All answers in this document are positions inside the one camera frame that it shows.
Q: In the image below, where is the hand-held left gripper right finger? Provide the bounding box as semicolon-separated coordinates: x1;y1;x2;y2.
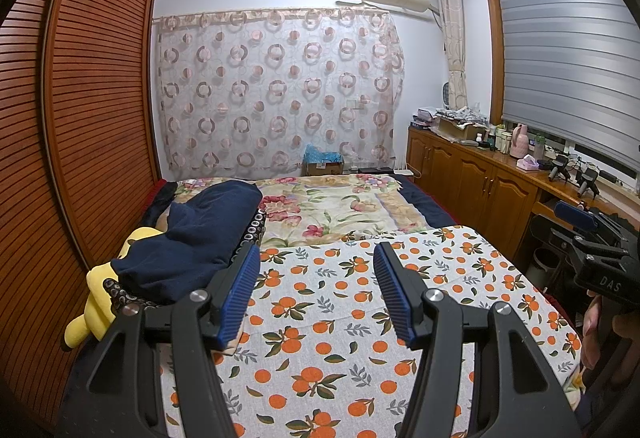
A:
372;240;561;438

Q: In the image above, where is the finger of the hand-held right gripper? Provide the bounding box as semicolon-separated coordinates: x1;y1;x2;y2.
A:
530;214;583;265
553;199;640;249

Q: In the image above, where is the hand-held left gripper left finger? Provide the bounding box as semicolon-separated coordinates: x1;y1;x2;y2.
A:
85;243;263;438

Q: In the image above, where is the navy printed t-shirt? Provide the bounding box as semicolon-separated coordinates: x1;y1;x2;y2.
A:
111;180;263;306

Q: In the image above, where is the person's right hand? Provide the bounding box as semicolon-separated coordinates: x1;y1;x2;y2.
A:
580;290;640;371

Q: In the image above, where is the white waste bin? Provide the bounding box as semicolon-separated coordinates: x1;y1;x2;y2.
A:
531;245;563;286

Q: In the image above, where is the black handheld device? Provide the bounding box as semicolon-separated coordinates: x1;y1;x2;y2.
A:
548;155;571;183
575;168;600;199

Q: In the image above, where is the orange fruit print sheet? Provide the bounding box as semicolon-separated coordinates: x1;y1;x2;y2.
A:
160;225;586;438

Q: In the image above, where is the dark circle-patterned cloth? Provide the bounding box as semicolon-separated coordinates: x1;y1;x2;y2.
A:
102;210;266;313

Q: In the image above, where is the pink bottle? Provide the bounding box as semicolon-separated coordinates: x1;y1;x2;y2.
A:
510;123;530;157

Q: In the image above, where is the navy blanket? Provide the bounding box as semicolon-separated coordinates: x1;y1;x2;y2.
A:
395;175;461;233

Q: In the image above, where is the wooden sideboard cabinet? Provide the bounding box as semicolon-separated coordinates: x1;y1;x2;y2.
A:
406;125;621;263

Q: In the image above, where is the floral blanket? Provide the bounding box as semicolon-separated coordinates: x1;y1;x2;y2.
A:
165;173;456;249

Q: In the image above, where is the pile of papers and boxes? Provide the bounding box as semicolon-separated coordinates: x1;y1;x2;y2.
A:
432;105;488;143

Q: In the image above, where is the yellow plush toy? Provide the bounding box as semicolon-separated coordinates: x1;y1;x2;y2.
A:
62;227;163;351

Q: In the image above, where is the grey striped window blind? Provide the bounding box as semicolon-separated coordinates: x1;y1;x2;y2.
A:
491;0;640;196

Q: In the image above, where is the cardboard box with blue bag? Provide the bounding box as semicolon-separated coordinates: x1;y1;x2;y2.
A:
304;144;346;177

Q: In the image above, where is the sheer circle-patterned curtain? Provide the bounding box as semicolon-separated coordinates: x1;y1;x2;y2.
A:
152;6;406;181

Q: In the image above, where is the beige patterned window curtain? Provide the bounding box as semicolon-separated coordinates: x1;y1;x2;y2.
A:
432;0;468;111

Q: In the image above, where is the wooden slatted wardrobe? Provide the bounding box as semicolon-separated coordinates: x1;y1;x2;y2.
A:
0;0;163;429

